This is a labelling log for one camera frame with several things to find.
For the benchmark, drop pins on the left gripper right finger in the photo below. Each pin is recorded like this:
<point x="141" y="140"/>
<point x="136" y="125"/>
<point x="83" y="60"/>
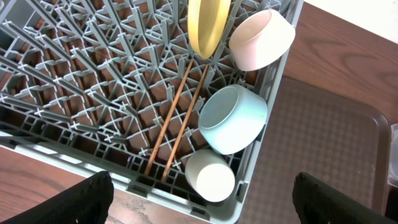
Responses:
<point x="317" y="202"/>

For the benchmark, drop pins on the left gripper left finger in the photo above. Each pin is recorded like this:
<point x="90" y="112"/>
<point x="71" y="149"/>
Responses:
<point x="86" y="202"/>

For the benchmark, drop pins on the white cup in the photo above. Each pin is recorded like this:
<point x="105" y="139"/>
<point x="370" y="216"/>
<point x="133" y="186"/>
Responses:
<point x="209" y="175"/>

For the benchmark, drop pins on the light blue bowl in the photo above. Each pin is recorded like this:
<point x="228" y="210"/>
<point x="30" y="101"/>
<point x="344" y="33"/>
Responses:
<point x="232" y="118"/>

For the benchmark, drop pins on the pink bowl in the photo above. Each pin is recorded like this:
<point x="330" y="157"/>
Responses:
<point x="260" y="40"/>

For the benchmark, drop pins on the yellow round plate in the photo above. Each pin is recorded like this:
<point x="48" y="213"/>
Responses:
<point x="206" y="21"/>

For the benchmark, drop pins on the clear plastic waste bin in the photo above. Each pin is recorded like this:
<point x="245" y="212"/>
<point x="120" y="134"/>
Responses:
<point x="392" y="172"/>

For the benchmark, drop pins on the grey plastic dishwasher rack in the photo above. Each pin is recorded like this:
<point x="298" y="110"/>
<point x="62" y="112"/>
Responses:
<point x="87" y="85"/>

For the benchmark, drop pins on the dark brown serving tray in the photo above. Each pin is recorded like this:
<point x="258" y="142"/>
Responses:
<point x="342" y="142"/>

